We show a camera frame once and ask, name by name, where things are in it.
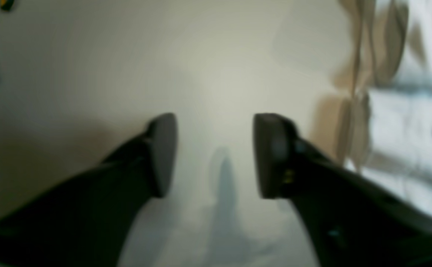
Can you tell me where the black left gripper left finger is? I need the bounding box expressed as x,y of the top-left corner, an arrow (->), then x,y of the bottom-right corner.
0,113 -> 178,267

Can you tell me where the white T-shirt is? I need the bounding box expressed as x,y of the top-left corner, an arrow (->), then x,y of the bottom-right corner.
335,0 -> 432,223

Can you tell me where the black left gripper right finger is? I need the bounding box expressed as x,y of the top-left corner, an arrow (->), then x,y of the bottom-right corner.
253,113 -> 432,267

